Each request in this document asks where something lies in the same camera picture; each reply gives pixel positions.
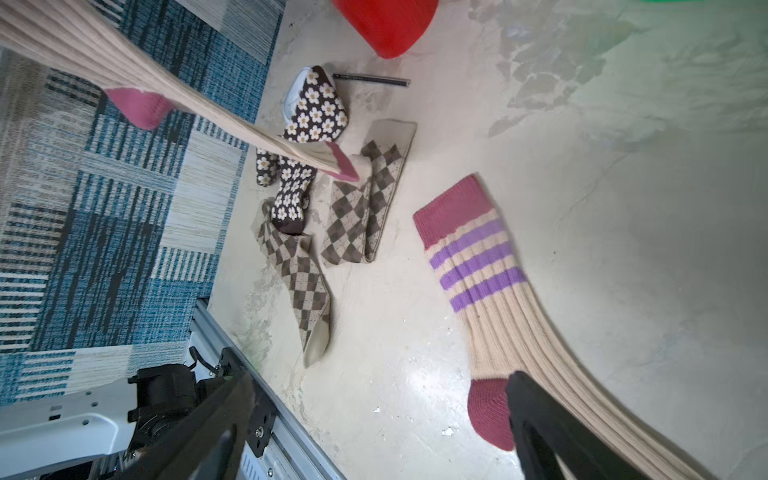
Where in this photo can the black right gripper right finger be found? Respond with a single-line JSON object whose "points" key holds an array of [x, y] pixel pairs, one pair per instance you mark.
{"points": [[550, 439]]}

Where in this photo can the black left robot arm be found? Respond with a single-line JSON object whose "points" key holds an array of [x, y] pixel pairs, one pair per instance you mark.
{"points": [[125, 415]]}

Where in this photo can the brown daisy pattern sock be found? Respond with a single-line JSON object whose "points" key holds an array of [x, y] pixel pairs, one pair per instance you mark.
{"points": [[320, 116]]}

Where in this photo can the red ribbed plastic cup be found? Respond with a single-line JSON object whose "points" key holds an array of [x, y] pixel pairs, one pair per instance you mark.
{"points": [[390, 27]]}

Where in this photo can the beige sock magenta purple stripes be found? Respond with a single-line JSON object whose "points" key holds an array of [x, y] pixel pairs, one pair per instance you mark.
{"points": [[72, 36]]}

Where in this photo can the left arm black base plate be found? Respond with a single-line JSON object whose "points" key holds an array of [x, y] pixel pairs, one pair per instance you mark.
{"points": [[252, 408]]}

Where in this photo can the aluminium front rail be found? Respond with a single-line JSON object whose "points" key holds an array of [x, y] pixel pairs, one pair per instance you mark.
{"points": [[277, 446]]}

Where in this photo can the brown argyle sock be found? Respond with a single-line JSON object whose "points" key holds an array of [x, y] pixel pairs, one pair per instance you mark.
{"points": [[358, 211], [290, 257]]}

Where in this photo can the black pen on table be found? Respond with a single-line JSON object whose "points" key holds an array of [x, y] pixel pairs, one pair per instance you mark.
{"points": [[372, 79]]}

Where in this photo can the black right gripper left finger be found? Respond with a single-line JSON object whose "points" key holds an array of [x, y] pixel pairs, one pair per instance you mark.
{"points": [[208, 444]]}

